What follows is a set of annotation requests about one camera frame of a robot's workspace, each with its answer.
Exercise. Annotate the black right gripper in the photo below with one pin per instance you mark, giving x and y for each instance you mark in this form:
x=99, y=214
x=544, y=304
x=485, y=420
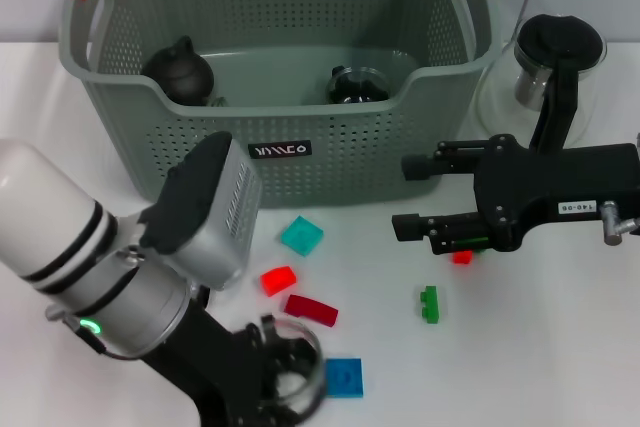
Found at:
x=550, y=182

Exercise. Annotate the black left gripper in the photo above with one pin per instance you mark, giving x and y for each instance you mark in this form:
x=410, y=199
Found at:
x=220, y=377

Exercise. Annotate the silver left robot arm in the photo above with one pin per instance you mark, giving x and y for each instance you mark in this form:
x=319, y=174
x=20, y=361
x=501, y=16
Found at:
x=45, y=207

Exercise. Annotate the blue square building block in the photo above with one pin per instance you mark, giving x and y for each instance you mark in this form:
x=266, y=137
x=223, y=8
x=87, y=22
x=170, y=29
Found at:
x=347, y=378

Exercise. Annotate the small red building block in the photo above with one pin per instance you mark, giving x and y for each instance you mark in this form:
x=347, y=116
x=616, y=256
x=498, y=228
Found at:
x=462, y=257

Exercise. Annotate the dark red curved block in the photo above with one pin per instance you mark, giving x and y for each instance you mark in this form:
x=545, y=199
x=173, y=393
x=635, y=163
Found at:
x=312, y=309

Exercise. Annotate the green long building block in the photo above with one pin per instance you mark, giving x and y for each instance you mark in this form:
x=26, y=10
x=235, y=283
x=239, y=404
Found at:
x=481, y=250

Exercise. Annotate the grey-green perforated storage bin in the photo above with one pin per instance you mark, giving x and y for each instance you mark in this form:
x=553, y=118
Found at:
x=325, y=172

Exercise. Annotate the bright red sloped block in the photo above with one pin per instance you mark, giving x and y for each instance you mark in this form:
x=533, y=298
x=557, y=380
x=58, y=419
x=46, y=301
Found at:
x=277, y=281

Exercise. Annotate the green notched building block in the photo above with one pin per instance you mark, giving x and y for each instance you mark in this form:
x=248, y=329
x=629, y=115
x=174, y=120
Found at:
x=430, y=304

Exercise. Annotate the teal square building block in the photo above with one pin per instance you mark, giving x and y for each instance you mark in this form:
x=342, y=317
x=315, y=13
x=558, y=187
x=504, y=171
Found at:
x=302, y=237

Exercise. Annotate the metal plug right gripper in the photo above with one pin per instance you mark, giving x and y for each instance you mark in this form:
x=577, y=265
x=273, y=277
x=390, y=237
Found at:
x=611, y=222

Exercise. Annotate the glass teapot black lid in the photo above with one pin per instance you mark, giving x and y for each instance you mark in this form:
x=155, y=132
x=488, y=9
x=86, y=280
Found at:
x=557, y=37

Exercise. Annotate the small black clay teapot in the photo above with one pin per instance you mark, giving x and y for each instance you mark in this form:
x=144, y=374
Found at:
x=182, y=74

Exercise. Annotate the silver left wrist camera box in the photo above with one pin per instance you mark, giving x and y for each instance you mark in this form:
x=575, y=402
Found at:
x=215, y=237

